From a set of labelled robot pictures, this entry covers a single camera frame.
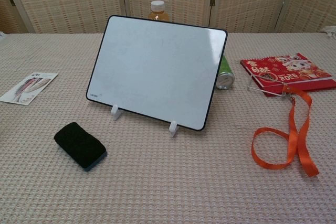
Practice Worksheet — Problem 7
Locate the white printed card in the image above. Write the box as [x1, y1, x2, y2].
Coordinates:
[0, 72, 59, 106]

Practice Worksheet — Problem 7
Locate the white plastic bracket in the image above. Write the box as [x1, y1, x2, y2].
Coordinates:
[110, 104, 123, 122]
[169, 120, 181, 138]

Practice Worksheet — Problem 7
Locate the red 2026 desk calendar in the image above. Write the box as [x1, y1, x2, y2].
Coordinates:
[239, 52, 336, 98]

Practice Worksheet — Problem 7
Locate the tea bottle with white cap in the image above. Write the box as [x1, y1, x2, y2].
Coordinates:
[148, 0, 167, 22]

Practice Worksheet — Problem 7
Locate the white wire calendar stand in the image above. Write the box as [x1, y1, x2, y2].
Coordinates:
[246, 73, 290, 99]

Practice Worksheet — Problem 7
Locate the white drawing board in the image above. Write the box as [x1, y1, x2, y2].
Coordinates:
[86, 15, 228, 132]

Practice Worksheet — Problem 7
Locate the black board eraser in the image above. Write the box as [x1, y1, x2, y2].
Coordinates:
[54, 121, 108, 173]

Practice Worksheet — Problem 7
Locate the beige woven tablecloth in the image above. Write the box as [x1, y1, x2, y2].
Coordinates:
[0, 26, 336, 224]

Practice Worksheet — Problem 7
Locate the green drink can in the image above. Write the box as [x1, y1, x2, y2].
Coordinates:
[215, 52, 235, 91]

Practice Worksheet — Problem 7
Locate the orange lanyard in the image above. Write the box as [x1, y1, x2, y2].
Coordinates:
[251, 83, 320, 177]

